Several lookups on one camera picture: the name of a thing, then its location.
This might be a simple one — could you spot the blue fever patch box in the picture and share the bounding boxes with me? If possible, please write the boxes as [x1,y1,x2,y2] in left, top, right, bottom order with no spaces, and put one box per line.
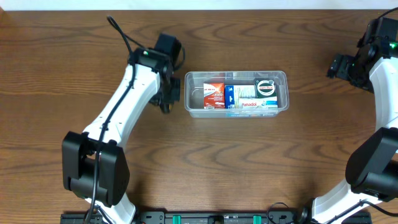
[224,85,256,109]

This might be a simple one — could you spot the red packet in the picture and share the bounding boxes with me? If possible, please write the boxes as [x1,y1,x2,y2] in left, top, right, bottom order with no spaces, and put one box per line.
[203,83,225,109]

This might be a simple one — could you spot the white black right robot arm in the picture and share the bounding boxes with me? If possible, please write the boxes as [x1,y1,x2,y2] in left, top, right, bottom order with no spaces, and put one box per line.
[296,15,397,223]

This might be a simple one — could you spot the black bottle white cap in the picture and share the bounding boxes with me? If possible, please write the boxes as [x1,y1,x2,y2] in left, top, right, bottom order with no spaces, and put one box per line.
[159,101,174,114]

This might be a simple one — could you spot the green round sachet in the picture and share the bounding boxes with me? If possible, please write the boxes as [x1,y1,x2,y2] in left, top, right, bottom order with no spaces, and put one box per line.
[254,78,277,98]

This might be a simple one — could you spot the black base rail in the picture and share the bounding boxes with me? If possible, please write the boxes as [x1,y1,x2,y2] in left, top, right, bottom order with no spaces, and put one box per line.
[60,210,373,224]

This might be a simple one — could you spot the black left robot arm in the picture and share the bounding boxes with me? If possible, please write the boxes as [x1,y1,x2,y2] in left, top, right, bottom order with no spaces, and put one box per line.
[62,47,185,223]

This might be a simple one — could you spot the white small carton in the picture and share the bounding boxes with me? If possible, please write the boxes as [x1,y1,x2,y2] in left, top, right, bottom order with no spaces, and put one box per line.
[237,97,278,109]

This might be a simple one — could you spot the clear plastic container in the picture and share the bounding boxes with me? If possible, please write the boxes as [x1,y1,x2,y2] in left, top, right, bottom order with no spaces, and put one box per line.
[184,70,289,118]

